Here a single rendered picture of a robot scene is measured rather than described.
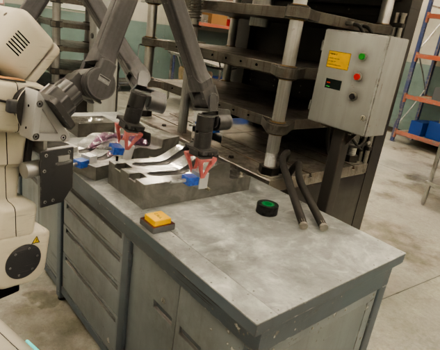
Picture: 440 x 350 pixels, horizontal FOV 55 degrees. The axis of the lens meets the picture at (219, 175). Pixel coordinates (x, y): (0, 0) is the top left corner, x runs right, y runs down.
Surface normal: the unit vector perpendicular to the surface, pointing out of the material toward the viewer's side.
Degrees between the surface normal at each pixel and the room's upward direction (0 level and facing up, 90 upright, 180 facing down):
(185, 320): 90
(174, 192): 90
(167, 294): 90
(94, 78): 78
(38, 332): 0
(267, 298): 0
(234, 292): 0
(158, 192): 90
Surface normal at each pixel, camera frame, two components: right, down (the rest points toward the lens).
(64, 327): 0.14, -0.94
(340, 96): -0.76, 0.11
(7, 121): 0.80, 0.30
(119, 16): 0.68, 0.11
